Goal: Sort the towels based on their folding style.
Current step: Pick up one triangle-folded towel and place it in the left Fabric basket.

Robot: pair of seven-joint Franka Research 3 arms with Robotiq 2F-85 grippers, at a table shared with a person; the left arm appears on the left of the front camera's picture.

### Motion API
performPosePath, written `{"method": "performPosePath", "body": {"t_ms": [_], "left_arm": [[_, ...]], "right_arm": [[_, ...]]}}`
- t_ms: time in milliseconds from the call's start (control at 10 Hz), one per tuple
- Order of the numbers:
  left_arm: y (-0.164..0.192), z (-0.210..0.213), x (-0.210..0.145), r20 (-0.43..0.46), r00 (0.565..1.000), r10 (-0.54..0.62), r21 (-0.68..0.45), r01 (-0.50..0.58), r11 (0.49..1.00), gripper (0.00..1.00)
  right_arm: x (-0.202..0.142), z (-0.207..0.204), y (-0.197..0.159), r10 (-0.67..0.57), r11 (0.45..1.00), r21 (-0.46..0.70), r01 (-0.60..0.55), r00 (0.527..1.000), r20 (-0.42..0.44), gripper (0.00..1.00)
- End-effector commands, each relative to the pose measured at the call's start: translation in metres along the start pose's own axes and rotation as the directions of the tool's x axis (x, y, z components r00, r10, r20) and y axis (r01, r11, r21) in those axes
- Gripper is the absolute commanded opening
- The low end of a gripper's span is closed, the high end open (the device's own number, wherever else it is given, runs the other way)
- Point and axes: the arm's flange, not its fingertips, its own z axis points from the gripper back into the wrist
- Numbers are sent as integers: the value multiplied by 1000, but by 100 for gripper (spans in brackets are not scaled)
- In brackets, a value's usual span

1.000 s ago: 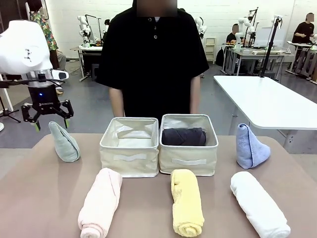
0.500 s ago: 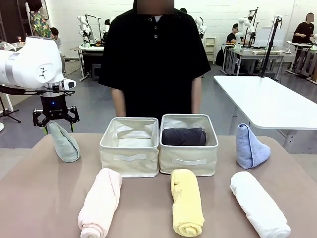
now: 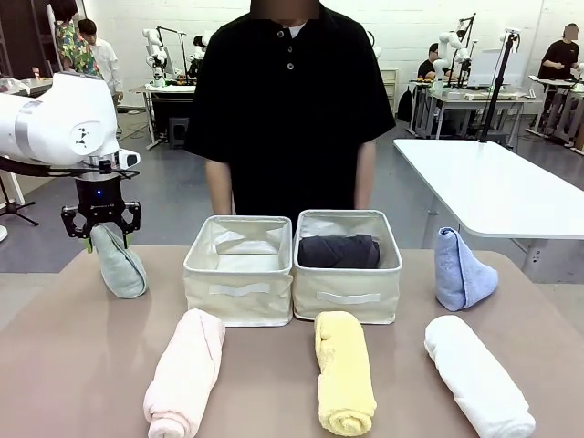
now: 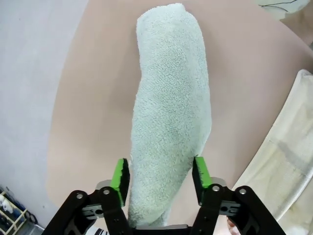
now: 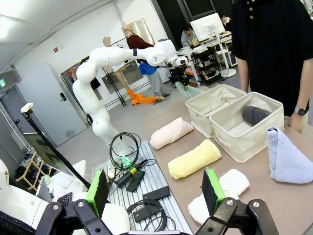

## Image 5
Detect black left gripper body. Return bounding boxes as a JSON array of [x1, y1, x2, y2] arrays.
[[169, 67, 189, 84]]

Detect white towel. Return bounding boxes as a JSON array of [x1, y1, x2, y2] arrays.
[[187, 168, 250, 225]]

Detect white side desk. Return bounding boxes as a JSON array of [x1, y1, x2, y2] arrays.
[[47, 160, 88, 194]]

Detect white computer monitor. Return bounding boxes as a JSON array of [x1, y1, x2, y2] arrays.
[[190, 12, 226, 43]]

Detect aluminium slotted base plate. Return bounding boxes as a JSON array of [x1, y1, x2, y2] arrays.
[[89, 139, 194, 235]]

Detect blue band smartwatch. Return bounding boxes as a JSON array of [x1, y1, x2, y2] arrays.
[[294, 106, 309, 116]]

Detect black clothes rack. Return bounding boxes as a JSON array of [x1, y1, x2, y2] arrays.
[[102, 66, 127, 107]]

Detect orange cloth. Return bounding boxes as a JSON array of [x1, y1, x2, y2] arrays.
[[127, 89, 158, 106]]

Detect wooden shoe rack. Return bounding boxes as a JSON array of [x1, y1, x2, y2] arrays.
[[14, 150, 52, 193]]

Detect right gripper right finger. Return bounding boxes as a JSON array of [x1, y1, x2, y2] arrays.
[[195, 168, 279, 235]]

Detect grey laptop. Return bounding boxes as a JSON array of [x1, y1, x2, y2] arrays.
[[35, 177, 53, 204]]

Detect grey rolled towel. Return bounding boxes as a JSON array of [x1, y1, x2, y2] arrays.
[[242, 105, 271, 127]]

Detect seated background person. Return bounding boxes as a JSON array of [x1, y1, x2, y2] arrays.
[[180, 24, 198, 47]]

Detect yellow towel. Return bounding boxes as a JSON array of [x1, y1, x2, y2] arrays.
[[167, 139, 223, 180]]

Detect grey metal door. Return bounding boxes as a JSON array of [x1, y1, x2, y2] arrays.
[[46, 62, 90, 147]]

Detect black corrugated cable conduit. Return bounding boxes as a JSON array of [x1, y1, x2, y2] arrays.
[[0, 210, 35, 235]]

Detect black shelf cart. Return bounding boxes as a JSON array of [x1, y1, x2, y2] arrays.
[[193, 46, 222, 86]]

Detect person left forearm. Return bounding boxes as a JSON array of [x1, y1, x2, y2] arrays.
[[290, 57, 313, 111]]

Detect mannequin with maroon shirt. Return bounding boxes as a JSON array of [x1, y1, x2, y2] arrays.
[[121, 23, 155, 51]]

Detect lavender towel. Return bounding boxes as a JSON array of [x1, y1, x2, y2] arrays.
[[266, 126, 313, 185]]

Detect cream fabric storage bin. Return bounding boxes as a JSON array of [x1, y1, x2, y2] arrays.
[[209, 92, 285, 164], [185, 84, 246, 139]]

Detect pink towel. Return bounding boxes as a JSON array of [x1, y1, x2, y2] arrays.
[[149, 117, 195, 150]]

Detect black keyboard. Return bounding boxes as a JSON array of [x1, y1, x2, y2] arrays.
[[57, 192, 73, 208]]

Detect black flat box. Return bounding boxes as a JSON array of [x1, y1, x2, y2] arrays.
[[126, 170, 146, 192]]

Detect person left hand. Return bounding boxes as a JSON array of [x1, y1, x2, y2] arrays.
[[288, 112, 310, 134]]

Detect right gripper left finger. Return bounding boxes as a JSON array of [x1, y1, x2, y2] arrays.
[[35, 170, 111, 235]]

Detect background person grey trousers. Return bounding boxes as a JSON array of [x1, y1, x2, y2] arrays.
[[138, 60, 172, 101]]

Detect black handheld device yellow label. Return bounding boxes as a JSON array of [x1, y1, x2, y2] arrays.
[[114, 160, 149, 188]]

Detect black coiled cable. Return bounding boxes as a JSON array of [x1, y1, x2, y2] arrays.
[[126, 199, 177, 232], [109, 132, 157, 172]]

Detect black flat plate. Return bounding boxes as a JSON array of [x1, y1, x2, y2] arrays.
[[133, 208, 154, 223], [142, 186, 171, 202]]

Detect person right forearm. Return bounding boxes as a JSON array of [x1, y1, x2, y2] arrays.
[[236, 58, 251, 93]]

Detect person in black shirt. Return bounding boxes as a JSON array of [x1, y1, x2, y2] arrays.
[[231, 0, 313, 134]]

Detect black camera stand pole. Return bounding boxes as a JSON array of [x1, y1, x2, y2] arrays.
[[21, 102, 91, 189]]

